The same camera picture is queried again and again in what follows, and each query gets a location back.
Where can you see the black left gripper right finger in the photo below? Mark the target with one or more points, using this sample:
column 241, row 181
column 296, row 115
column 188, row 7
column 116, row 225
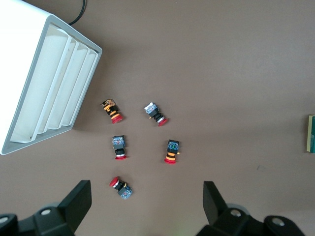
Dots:
column 216, row 206

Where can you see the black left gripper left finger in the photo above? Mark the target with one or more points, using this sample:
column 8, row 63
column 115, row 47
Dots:
column 73, row 204

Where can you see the green load switch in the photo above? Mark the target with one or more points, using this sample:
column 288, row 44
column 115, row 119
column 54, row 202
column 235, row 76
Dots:
column 312, row 132

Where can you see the red button orange striped neck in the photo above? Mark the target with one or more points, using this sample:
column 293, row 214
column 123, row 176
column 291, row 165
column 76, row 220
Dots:
column 171, row 155

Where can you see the red button orange body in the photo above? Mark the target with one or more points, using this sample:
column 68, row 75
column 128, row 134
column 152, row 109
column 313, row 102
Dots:
column 113, row 115

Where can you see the red button clear blue body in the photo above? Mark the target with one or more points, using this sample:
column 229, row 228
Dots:
column 155, row 113

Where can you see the brown table cover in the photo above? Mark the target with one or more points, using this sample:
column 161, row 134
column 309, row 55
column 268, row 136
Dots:
column 209, row 73

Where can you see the white slotted storage bin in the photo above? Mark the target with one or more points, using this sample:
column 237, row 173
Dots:
column 19, row 37

